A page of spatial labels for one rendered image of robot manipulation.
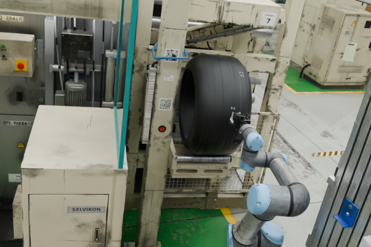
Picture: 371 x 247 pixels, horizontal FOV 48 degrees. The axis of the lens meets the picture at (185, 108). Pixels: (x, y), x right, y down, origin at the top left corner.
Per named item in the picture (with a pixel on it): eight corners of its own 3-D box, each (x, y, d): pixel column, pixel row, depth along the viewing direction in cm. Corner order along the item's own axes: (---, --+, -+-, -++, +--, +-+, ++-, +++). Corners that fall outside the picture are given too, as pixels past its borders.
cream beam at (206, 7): (180, 21, 242) (184, -4, 236) (174, 11, 264) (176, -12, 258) (277, 30, 256) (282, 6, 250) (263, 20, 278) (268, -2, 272)
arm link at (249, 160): (263, 173, 196) (268, 152, 193) (239, 171, 195) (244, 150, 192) (259, 166, 204) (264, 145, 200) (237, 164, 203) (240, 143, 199)
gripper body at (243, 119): (247, 112, 213) (254, 121, 202) (244, 127, 216) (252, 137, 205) (232, 111, 211) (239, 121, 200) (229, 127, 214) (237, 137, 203)
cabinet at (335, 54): (322, 91, 656) (345, 12, 604) (301, 76, 704) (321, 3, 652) (366, 90, 689) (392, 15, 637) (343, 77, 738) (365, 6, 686)
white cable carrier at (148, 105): (141, 143, 245) (149, 67, 225) (141, 139, 249) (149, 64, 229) (149, 143, 246) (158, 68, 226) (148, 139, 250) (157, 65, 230)
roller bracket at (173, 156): (170, 170, 242) (173, 155, 238) (162, 136, 277) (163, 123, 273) (176, 170, 243) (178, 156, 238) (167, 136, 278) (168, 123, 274)
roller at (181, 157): (174, 162, 246) (175, 159, 242) (173, 156, 249) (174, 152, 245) (230, 164, 254) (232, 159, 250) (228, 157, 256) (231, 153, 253)
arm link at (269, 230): (282, 260, 193) (289, 238, 187) (254, 258, 192) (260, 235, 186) (276, 241, 204) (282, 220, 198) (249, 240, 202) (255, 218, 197)
